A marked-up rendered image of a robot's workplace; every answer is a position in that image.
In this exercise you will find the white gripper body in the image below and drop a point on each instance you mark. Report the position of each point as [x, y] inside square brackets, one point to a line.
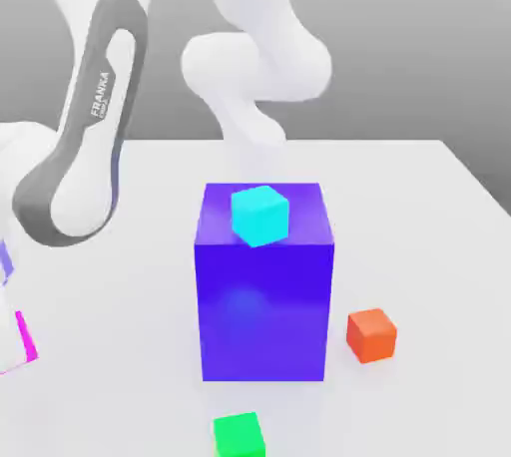
[10, 333]

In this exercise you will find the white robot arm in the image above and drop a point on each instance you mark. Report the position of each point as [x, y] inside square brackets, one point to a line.
[100, 169]

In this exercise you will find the small green cube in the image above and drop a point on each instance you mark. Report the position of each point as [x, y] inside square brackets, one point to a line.
[238, 437]

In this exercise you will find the small cyan cube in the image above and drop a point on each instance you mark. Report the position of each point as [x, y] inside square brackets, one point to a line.
[259, 215]

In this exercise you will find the small orange cube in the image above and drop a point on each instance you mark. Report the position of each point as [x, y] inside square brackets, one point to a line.
[371, 335]

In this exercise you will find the large blue box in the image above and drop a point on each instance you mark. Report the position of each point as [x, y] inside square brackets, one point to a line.
[263, 313]

